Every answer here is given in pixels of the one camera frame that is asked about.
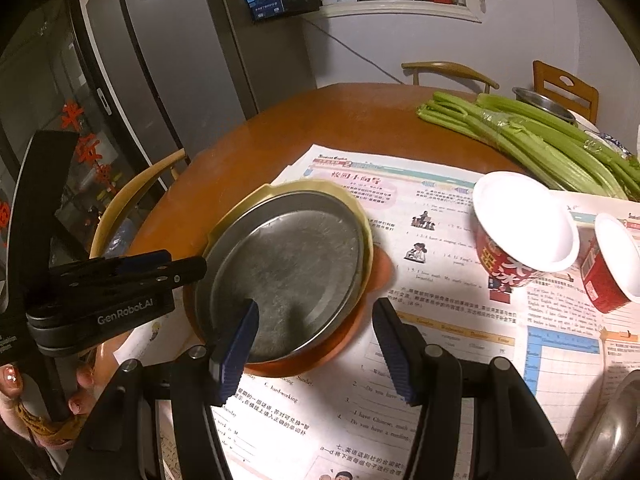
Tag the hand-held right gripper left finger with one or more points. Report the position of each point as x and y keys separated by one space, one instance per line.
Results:
x=235 y=355

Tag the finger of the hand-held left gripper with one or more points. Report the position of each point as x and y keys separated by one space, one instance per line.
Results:
x=170 y=277
x=140 y=260

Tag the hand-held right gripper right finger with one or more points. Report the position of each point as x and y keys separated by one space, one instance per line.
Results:
x=400 y=360

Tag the orange plate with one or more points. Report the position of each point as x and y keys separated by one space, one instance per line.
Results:
x=350 y=340

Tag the yellow shell-shaped plate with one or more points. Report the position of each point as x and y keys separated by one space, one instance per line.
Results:
x=235 y=217

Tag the steel plate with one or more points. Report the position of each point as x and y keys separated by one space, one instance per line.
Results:
x=290 y=270

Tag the red paper bowl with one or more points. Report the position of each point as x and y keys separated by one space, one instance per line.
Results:
x=525 y=220
x=617 y=255

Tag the large steel bowl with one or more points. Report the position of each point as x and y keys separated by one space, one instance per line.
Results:
x=615 y=430

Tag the person's left hand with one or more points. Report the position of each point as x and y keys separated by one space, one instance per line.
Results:
x=82 y=377

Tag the printed newspaper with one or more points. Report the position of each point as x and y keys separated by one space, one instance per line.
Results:
x=450 y=320

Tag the dark glass cabinet door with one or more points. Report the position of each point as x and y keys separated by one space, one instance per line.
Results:
x=50 y=85

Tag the grey refrigerator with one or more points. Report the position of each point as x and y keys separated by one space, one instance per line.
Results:
x=200 y=60

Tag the celery bunch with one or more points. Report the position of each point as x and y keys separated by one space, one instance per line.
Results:
x=540 y=145

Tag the blue box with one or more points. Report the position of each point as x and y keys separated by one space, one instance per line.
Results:
x=262 y=2

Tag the small steel bowl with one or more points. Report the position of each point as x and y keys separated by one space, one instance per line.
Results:
x=542 y=102

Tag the white bowl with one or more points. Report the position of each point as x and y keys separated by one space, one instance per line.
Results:
x=585 y=121

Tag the blue patterned dish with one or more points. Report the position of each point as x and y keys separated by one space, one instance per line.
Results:
x=610 y=141

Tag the slotted-back wooden chair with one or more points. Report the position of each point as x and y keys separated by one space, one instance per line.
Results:
x=565 y=82

